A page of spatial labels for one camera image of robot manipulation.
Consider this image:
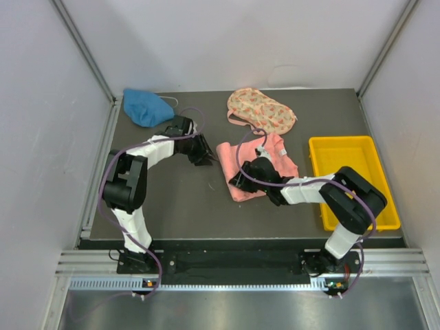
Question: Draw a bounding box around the yellow plastic tray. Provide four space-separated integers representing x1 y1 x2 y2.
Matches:
309 135 401 232

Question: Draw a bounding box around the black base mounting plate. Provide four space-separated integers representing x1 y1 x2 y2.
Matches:
116 249 364 286

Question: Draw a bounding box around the pink t shirt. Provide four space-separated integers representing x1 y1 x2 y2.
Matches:
216 133 299 202

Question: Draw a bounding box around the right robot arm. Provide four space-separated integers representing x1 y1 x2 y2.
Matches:
228 157 388 276

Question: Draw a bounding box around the purple cable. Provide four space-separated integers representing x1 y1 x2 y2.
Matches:
236 128 377 300
67 107 206 320

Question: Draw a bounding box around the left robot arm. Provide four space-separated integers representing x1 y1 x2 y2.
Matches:
99 115 216 274

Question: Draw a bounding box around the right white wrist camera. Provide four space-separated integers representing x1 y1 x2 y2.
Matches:
255 145 272 161

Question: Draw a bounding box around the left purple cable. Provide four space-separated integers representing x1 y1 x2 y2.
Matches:
67 107 206 320

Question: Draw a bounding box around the floral patterned cloth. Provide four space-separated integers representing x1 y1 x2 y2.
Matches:
227 87 298 135

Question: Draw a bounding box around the blue cloth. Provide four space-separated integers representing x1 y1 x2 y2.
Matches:
123 89 179 128

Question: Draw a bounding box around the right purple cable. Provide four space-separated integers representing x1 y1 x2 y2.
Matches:
236 128 377 300

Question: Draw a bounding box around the slotted cable duct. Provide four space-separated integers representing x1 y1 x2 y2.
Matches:
69 277 346 293

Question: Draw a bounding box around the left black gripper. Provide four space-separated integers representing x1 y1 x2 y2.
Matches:
181 133 218 166

